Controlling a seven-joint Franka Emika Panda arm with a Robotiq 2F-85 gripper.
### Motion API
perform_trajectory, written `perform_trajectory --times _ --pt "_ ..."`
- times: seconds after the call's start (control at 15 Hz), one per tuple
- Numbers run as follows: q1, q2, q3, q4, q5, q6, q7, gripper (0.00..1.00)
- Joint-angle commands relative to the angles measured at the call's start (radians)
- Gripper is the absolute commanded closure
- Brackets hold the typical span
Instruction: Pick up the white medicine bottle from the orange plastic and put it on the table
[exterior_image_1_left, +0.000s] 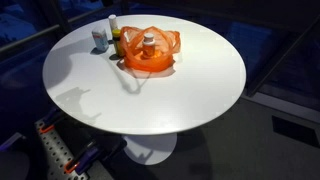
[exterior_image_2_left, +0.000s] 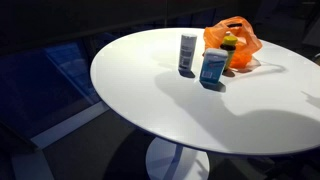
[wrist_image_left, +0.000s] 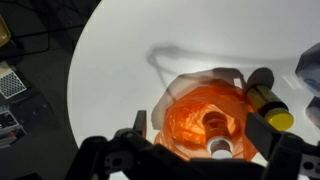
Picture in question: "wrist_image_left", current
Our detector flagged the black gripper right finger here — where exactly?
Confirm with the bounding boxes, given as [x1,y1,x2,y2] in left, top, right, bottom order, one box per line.
[245,112,320,180]

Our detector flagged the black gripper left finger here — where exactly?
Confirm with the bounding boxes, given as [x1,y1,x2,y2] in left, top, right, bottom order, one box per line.
[65,109,201,180]

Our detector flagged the white medicine bottle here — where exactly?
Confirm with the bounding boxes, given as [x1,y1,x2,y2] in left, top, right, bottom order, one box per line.
[202,111,234,160]

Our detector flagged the yellow bottle with yellow cap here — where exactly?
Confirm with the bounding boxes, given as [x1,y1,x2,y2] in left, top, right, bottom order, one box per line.
[245,84,295,132]

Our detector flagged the orange plastic bag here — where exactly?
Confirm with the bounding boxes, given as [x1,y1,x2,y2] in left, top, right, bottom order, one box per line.
[153,79,260,162]

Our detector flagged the grey blue rounded object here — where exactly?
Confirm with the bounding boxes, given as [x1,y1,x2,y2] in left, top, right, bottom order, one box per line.
[294,42,320,129]

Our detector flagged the grey electronic device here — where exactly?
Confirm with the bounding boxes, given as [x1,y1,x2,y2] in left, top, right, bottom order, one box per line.
[0,105,27,148]

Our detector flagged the white perforated box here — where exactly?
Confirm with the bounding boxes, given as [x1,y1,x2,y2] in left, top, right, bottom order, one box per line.
[0,61,28,100]

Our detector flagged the tan flat object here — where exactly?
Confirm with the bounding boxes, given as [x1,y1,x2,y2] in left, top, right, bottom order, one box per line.
[0,14,12,48]

